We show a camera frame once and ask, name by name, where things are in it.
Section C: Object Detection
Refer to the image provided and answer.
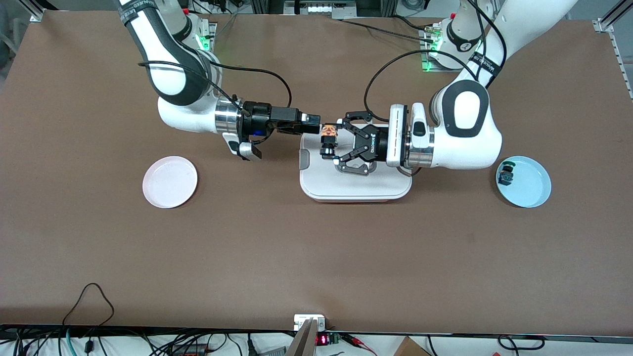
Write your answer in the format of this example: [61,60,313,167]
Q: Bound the orange push button switch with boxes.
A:
[320,124,340,160]

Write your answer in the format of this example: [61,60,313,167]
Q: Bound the grey metal control box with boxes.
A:
[284,0,358,19]

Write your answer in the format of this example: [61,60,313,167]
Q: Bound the pink round plate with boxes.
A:
[142,156,198,209]

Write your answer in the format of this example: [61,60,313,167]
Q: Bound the light blue round plate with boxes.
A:
[496,156,552,208]

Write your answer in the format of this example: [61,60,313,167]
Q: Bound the grey aluminium profile beam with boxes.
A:
[284,319,317,356]

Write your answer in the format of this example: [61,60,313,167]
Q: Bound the brown cardboard box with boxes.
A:
[393,336,431,356]

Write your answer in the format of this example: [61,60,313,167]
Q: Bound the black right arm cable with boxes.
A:
[137,59,293,117]

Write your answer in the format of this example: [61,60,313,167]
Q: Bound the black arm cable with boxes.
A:
[364,0,507,117]
[137,59,293,117]

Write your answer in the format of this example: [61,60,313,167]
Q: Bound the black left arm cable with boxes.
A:
[364,0,507,117]

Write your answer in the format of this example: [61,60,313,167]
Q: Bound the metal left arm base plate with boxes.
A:
[420,27,448,73]

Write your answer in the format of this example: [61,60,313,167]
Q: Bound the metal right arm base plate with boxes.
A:
[198,20,217,52]

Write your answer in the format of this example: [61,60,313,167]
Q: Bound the black cable across table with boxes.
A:
[332,15,436,44]

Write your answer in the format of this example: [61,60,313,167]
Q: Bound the green push button switch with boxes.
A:
[497,161,516,186]

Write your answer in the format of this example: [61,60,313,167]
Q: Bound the small white mount block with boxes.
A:
[294,314,327,332]

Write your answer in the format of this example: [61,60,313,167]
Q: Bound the red clip lead wires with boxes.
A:
[341,334,377,356]

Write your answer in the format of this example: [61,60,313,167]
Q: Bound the thin black looped cable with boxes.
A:
[62,283,115,327]

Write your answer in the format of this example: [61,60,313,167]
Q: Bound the perforated metal table rail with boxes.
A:
[609,34,633,102]

